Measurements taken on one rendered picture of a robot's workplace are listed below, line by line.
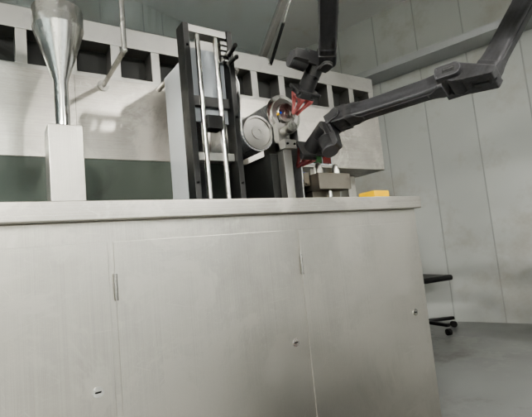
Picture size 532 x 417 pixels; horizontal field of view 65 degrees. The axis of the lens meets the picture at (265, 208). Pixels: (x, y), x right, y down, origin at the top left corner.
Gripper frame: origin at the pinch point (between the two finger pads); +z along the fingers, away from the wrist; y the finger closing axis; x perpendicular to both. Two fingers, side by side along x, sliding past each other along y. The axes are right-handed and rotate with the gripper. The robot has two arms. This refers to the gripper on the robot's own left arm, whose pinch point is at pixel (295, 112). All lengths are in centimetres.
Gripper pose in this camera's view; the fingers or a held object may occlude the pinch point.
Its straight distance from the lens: 154.6
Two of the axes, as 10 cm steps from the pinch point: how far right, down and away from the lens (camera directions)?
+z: -3.6, 7.8, 5.1
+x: -4.2, -6.3, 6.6
